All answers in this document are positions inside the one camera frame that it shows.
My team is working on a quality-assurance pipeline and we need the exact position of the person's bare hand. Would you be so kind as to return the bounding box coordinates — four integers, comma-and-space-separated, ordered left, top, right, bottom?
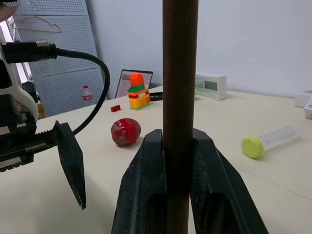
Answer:
0, 4, 17, 22

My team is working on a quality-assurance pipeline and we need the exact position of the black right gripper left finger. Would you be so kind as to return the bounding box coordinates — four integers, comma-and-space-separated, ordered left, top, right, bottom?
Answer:
111, 128, 168, 234

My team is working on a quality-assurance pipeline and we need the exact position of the silver wristwatch band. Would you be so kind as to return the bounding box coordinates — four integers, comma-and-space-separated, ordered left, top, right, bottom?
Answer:
1, 0, 20, 8

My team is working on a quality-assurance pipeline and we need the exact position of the white box with window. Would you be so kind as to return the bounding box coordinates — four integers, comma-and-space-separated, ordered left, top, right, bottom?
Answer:
195, 73, 227, 101

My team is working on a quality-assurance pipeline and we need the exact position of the thin wire clothes hanger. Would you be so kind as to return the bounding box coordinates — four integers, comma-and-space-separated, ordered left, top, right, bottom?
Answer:
12, 16, 63, 34

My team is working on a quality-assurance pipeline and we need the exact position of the clear bottle with pink label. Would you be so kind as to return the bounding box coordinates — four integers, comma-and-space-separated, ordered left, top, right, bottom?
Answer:
82, 84, 94, 102

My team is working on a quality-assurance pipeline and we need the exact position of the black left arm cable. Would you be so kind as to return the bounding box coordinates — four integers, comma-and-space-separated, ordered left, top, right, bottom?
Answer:
4, 40, 111, 136

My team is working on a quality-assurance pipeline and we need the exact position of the dark-framed perforated board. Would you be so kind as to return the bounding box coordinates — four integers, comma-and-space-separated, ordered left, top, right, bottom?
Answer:
114, 69, 154, 99

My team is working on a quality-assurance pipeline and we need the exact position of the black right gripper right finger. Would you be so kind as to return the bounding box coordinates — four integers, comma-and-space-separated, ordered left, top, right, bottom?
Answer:
189, 128, 269, 234

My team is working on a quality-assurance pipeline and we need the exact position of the plain white box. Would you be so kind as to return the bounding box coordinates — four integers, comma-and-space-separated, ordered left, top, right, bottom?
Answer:
294, 90, 312, 108

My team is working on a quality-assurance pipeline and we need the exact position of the grey perforated panel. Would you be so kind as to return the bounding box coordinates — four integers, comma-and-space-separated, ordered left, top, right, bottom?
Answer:
11, 0, 108, 118

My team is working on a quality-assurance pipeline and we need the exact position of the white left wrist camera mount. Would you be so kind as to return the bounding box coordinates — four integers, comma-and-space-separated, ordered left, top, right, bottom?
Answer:
0, 42, 39, 122

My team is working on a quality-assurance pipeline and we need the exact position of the white box with print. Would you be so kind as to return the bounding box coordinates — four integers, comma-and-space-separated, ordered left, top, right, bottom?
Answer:
304, 97, 312, 120

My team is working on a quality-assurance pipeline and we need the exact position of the brown wooden pole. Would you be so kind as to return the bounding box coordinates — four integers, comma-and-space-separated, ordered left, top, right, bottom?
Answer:
162, 0, 199, 234

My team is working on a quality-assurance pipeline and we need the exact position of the clear tube with yellow-green cap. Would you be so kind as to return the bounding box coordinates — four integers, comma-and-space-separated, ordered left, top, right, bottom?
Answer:
241, 125, 302, 160

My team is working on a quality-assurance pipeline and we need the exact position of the red round fruit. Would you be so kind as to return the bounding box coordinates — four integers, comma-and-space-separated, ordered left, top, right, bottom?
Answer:
111, 117, 142, 147

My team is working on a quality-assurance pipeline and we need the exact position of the colourful toy brick tower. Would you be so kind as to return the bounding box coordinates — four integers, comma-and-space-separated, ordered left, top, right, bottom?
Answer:
128, 72, 151, 111

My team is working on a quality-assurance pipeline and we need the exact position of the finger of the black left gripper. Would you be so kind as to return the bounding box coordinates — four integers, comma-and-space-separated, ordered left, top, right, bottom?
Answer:
54, 120, 87, 211

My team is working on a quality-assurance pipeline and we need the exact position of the yellow object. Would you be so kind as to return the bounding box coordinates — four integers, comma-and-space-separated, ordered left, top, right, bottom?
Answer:
37, 101, 46, 118

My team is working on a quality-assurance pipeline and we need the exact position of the black chair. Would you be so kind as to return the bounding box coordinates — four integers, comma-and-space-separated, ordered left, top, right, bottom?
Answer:
21, 81, 39, 104

